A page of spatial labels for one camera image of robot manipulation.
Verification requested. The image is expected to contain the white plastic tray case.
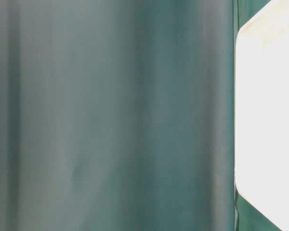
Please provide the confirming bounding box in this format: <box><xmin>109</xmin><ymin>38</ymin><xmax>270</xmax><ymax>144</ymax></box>
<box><xmin>235</xmin><ymin>0</ymin><xmax>289</xmax><ymax>231</ymax></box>

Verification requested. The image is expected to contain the green table cloth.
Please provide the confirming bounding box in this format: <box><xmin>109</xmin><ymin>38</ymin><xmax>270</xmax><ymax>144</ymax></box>
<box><xmin>0</xmin><ymin>0</ymin><xmax>277</xmax><ymax>231</ymax></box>

